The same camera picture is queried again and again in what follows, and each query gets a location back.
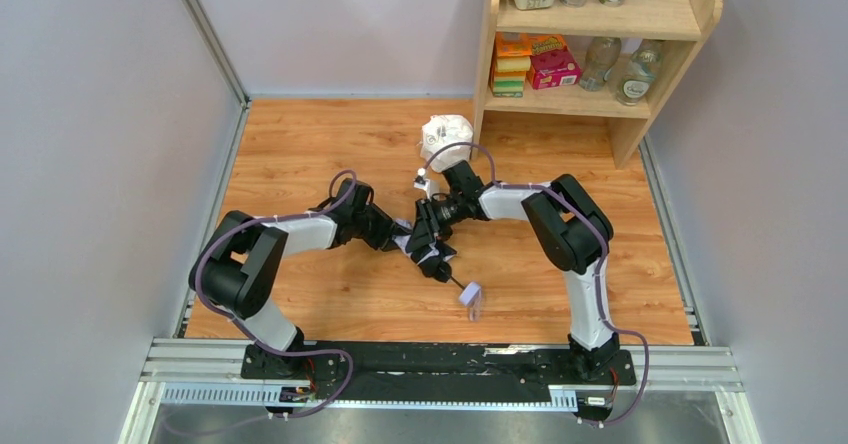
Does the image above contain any orange snack box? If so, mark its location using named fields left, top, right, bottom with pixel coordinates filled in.
left=494, top=32, right=567, bottom=57

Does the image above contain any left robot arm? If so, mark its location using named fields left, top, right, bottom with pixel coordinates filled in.
left=188, top=177, right=410, bottom=359

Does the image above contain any red snack box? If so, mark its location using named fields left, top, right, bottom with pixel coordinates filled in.
left=527, top=49, right=582, bottom=90

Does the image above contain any clear glass bottle left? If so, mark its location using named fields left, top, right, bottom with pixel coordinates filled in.
left=578, top=37, right=623, bottom=92

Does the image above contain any clear glass bottle right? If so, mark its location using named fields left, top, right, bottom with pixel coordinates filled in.
left=615, top=39, right=666, bottom=106

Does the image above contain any white crumpled paper bag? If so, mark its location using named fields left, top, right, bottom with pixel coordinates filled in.
left=420, top=114, right=474, bottom=173

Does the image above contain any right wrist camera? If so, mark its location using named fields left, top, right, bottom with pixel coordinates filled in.
left=413, top=168, right=440, bottom=199

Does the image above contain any wooden shelf unit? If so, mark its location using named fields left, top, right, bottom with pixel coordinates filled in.
left=471, top=0, right=725, bottom=171

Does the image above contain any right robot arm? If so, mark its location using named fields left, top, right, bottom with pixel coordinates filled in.
left=396, top=161, right=620, bottom=372

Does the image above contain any clear glass bottle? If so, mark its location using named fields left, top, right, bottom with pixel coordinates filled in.
left=615, top=39, right=666, bottom=106
left=578, top=37, right=623, bottom=92

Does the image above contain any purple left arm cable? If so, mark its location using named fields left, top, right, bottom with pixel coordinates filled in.
left=192, top=169, right=359, bottom=422

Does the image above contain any lavender folding umbrella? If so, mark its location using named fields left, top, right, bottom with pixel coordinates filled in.
left=392, top=219, right=484, bottom=322

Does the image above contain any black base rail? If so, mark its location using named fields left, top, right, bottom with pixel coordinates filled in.
left=240, top=341, right=638, bottom=404

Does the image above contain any stacked sponges pack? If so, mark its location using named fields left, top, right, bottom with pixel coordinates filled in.
left=489, top=56, right=531, bottom=98

